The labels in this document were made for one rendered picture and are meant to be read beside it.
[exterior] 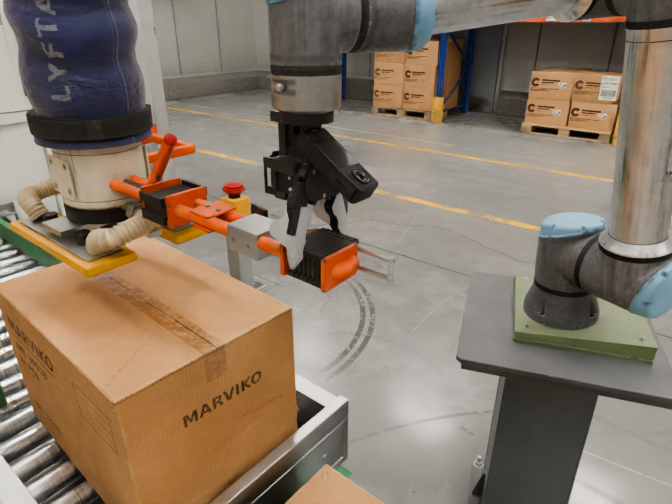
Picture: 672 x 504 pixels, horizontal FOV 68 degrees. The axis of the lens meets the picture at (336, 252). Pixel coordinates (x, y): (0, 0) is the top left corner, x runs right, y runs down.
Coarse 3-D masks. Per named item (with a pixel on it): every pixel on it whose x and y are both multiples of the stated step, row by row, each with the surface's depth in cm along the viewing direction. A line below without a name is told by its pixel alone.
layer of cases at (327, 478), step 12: (324, 468) 119; (312, 480) 116; (324, 480) 116; (336, 480) 116; (348, 480) 116; (300, 492) 113; (312, 492) 113; (324, 492) 113; (336, 492) 113; (348, 492) 113; (360, 492) 113
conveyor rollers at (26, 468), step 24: (0, 240) 241; (0, 264) 218; (24, 264) 218; (0, 312) 182; (0, 336) 167; (0, 360) 159; (24, 384) 149; (0, 408) 137; (0, 432) 130; (24, 432) 128; (48, 432) 130; (48, 456) 122; (24, 480) 119; (48, 480) 115; (72, 480) 119
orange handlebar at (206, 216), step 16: (160, 144) 132; (176, 144) 128; (192, 144) 126; (128, 192) 95; (176, 208) 86; (208, 208) 84; (224, 208) 85; (192, 224) 85; (208, 224) 82; (224, 224) 80; (272, 240) 74; (352, 256) 70; (336, 272) 67; (352, 272) 68
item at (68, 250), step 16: (16, 224) 108; (32, 224) 107; (32, 240) 103; (48, 240) 101; (64, 240) 100; (80, 240) 97; (64, 256) 95; (80, 256) 94; (96, 256) 94; (112, 256) 95; (128, 256) 96; (80, 272) 93; (96, 272) 92
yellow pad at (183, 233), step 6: (192, 222) 110; (162, 228) 108; (168, 228) 107; (174, 228) 106; (180, 228) 107; (186, 228) 108; (192, 228) 108; (162, 234) 107; (168, 234) 105; (174, 234) 105; (180, 234) 105; (186, 234) 106; (192, 234) 107; (198, 234) 108; (204, 234) 110; (168, 240) 106; (174, 240) 104; (180, 240) 105; (186, 240) 106
